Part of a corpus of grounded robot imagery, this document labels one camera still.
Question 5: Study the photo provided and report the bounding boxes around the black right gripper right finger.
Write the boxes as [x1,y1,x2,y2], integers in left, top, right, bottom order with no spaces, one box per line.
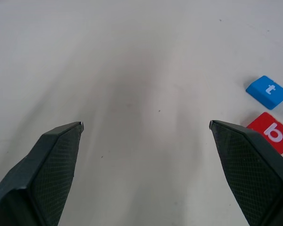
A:
[209,120,283,226]

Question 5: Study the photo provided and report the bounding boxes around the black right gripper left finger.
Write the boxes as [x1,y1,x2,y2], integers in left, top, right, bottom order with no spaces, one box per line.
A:
[0,121,84,226]

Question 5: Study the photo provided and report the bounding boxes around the red letter b tile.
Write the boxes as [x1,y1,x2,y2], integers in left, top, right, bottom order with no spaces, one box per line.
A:
[246,112,283,155]

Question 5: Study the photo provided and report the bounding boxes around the blue letter tile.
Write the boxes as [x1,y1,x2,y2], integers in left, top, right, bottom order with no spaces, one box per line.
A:
[245,75,283,110]

